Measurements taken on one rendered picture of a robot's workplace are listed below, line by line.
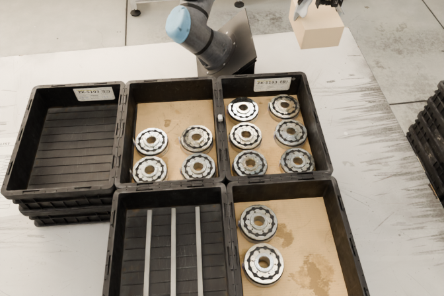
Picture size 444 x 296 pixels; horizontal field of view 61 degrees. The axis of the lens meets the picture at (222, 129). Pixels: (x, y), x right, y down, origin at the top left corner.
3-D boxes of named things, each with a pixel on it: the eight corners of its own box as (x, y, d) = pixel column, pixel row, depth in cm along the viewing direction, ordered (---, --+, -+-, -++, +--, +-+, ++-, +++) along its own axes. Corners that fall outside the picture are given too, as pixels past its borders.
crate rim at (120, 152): (127, 85, 125) (125, 80, 123) (216, 80, 126) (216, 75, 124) (115, 192, 101) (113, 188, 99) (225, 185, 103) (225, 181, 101)
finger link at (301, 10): (291, 26, 111) (312, 2, 105) (286, 14, 114) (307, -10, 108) (298, 30, 112) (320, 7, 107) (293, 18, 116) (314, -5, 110)
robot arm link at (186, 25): (185, 56, 142) (157, 37, 133) (195, 26, 145) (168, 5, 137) (205, 51, 133) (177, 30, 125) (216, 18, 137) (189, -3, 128)
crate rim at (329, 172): (216, 80, 126) (216, 75, 124) (303, 76, 128) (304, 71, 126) (225, 185, 103) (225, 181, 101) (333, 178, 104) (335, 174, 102)
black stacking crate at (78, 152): (47, 109, 131) (34, 86, 122) (131, 104, 133) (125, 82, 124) (18, 214, 108) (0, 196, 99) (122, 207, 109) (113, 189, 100)
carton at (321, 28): (288, 17, 125) (291, -3, 119) (323, 14, 126) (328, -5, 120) (300, 49, 115) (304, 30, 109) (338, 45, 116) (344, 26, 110)
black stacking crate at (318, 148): (217, 99, 134) (217, 76, 125) (298, 95, 135) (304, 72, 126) (226, 200, 110) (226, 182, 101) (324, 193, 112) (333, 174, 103)
